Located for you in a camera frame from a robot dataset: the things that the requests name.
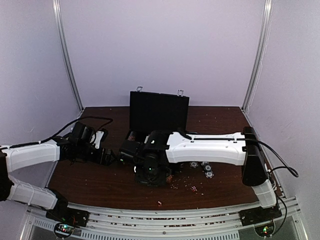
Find left poker chip row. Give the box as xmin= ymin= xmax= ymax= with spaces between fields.
xmin=127 ymin=131 xmax=137 ymax=141

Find right aluminium frame post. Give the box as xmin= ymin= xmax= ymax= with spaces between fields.
xmin=241 ymin=0 xmax=273 ymax=113

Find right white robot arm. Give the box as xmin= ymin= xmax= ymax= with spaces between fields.
xmin=134 ymin=127 xmax=277 ymax=221

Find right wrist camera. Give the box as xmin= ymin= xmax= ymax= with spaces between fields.
xmin=118 ymin=140 xmax=145 ymax=164

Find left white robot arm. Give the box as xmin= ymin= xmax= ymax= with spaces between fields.
xmin=0 ymin=136 xmax=115 ymax=222

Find black poker case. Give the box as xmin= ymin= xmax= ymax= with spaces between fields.
xmin=128 ymin=86 xmax=190 ymax=176

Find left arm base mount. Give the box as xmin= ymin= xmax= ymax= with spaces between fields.
xmin=45 ymin=204 xmax=90 ymax=227

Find brown poker chip roll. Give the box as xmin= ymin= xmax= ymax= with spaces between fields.
xmin=166 ymin=175 xmax=172 ymax=183

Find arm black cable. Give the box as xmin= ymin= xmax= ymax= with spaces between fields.
xmin=0 ymin=116 xmax=113 ymax=151
xmin=246 ymin=138 xmax=300 ymax=226

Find left aluminium frame post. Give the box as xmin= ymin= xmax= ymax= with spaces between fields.
xmin=52 ymin=0 xmax=84 ymax=112

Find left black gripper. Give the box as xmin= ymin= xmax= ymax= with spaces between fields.
xmin=76 ymin=142 xmax=117 ymax=166

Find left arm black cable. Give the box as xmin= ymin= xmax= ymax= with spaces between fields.
xmin=0 ymin=116 xmax=113 ymax=151

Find aluminium frame post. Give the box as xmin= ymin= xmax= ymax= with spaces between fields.
xmin=52 ymin=0 xmax=84 ymax=112
xmin=241 ymin=0 xmax=273 ymax=113

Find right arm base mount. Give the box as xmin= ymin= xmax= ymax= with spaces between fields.
xmin=238 ymin=206 xmax=282 ymax=226

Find aluminium front rail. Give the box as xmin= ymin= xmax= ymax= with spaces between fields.
xmin=18 ymin=197 xmax=312 ymax=240

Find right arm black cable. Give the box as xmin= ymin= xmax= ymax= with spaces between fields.
xmin=246 ymin=138 xmax=300 ymax=226

